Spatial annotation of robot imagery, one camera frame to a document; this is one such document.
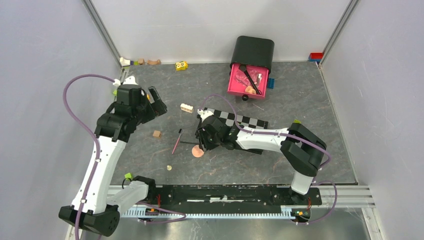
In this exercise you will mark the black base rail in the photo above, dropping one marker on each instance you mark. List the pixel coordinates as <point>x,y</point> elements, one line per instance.
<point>230,198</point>

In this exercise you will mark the wooden arch block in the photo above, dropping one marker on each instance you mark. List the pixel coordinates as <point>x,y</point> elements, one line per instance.
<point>154,62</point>

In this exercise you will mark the black makeup brush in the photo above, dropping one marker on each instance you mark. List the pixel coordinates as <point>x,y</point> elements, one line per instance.
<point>243,68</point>

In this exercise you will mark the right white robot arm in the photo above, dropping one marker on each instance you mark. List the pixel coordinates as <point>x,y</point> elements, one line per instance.
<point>302,148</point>

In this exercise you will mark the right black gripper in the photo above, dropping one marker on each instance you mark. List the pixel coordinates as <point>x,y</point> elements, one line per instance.
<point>203,144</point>

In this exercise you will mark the red blue blocks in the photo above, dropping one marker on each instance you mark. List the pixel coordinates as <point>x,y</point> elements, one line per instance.
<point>315,57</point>

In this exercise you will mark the white lego brick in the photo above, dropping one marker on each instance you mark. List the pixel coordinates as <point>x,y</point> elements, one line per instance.
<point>186,108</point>

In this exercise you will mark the brown wooden cube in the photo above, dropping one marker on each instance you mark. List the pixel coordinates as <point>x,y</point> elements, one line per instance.
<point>157,134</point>

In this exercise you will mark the round pink powder puff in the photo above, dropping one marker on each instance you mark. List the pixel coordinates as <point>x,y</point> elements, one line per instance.
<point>197,151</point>

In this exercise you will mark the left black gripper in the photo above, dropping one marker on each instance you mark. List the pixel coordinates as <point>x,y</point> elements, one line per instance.
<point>158,107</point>

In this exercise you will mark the white toy block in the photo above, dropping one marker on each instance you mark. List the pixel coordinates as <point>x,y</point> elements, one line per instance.
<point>125,62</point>

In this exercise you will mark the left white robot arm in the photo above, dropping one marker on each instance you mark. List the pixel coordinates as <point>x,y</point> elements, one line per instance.
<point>92,209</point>

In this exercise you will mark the yellow toy block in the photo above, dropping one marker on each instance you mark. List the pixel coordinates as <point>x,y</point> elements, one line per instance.
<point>181,66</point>

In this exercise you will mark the pink lip gloss wand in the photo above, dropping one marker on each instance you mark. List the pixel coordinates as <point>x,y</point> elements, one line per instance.
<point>177,141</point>

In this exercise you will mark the blue block behind cabinet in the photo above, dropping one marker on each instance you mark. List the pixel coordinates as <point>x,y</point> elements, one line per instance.
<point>270,83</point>

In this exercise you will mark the small green block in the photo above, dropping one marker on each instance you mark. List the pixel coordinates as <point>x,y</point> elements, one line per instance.
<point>129,176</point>

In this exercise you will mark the black white chessboard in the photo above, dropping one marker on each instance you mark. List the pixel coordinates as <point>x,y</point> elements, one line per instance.
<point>244,121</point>

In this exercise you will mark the black drawer cabinet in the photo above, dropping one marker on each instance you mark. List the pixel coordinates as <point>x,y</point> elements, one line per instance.
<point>253,51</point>

